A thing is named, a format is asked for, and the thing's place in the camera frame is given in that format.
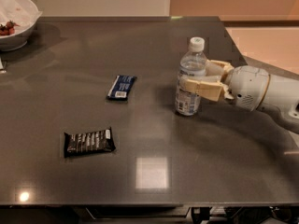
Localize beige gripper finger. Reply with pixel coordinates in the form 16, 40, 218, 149
206, 60, 235, 81
183, 79, 229, 102

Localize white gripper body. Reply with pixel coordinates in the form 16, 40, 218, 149
225, 65, 270, 111

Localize blue label plastic water bottle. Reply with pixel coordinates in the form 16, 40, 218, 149
175, 37, 207, 116

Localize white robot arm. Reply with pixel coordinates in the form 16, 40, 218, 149
179, 60, 299, 133

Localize blue snack bar wrapper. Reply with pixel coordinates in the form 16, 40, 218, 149
107, 75, 136, 101

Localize black snack bar wrapper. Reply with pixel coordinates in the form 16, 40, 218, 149
64, 128, 116, 158

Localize white paper napkin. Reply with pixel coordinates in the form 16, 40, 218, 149
0, 0, 42, 26

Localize white bowl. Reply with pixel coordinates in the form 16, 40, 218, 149
0, 0, 42, 52

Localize red strawberries in bowl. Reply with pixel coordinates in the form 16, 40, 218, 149
0, 21, 17, 35

